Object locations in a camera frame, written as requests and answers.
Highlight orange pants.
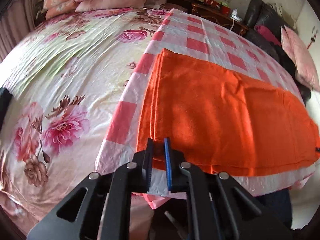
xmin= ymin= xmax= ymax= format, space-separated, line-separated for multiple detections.
xmin=137 ymin=49 xmax=319 ymax=177

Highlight floral bed sheet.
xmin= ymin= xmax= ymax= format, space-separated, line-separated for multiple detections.
xmin=1 ymin=9 xmax=167 ymax=234

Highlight pink curtain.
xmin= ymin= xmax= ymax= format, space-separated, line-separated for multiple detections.
xmin=1 ymin=0 xmax=35 ymax=61

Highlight pink checkered plastic sheet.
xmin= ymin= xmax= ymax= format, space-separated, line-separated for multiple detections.
xmin=94 ymin=8 xmax=316 ymax=210

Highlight carved wooden nightstand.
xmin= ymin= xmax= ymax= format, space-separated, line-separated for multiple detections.
xmin=191 ymin=3 xmax=249 ymax=36

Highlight red mug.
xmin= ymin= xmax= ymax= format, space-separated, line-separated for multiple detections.
xmin=219 ymin=5 xmax=231 ymax=17

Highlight pink floral pillow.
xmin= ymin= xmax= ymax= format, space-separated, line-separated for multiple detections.
xmin=281 ymin=25 xmax=319 ymax=92

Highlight magenta cloth on armchair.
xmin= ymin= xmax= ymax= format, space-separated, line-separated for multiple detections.
xmin=254 ymin=25 xmax=281 ymax=46

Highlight black leather armchair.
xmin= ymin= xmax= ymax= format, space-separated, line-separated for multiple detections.
xmin=243 ymin=0 xmax=319 ymax=103

